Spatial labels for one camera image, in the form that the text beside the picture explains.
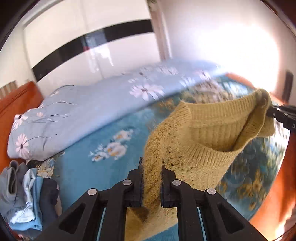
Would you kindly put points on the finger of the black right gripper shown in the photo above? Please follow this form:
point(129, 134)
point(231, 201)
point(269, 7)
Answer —
point(276, 112)

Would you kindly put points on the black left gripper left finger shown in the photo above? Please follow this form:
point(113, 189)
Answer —
point(99, 215)

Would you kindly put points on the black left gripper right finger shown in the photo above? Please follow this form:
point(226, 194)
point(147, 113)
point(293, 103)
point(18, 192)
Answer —
point(204, 215)

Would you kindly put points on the mustard yellow knit sweater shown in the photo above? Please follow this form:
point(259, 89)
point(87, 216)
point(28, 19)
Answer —
point(198, 142)

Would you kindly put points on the black folded garment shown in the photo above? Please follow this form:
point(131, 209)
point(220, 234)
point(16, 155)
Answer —
point(48, 200)

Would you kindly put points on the blue floral bed blanket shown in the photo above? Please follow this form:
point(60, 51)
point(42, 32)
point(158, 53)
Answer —
point(107, 155)

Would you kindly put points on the light blue folded shirt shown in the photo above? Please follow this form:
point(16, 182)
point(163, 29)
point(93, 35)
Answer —
point(26, 214)

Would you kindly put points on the grey blue folded garment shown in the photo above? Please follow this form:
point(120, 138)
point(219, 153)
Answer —
point(12, 192)

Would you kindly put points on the light blue floral duvet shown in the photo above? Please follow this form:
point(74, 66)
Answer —
point(72, 112)

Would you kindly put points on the orange wooden headboard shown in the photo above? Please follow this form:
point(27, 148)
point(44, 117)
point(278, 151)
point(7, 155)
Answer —
point(20, 100)

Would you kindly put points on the white wardrobe with black stripe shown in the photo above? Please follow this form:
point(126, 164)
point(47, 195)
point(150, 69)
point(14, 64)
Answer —
point(82, 42)

